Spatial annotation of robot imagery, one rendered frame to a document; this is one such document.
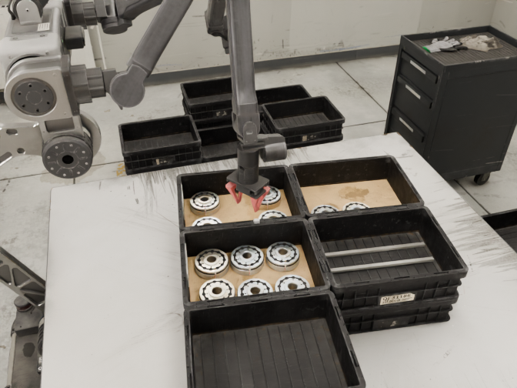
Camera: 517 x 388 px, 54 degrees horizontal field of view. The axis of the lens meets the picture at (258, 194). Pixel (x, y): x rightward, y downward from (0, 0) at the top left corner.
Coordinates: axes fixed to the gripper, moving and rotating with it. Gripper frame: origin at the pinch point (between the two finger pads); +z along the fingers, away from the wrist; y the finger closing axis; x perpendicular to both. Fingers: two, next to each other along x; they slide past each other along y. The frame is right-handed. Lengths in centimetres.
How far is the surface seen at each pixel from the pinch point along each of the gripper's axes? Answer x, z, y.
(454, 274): -23, 12, -55
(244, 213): -18.5, 23.6, 15.2
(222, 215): -13.2, 23.7, 20.4
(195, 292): 18.5, 23.7, 4.8
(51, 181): -49, 110, 196
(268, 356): 23.4, 23.4, -24.8
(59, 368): 54, 38, 26
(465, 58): -189, 18, -5
